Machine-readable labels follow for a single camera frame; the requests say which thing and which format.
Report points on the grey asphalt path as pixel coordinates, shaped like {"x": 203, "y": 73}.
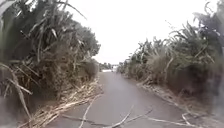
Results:
{"x": 116, "y": 100}

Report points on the fallen dry stalks on path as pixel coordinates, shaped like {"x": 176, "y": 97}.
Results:
{"x": 133, "y": 118}

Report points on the fallen dry flax leaves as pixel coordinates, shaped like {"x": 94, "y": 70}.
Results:
{"x": 66, "y": 103}

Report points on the tall flax thicket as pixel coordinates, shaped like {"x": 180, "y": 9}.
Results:
{"x": 43, "y": 53}
{"x": 180, "y": 60}

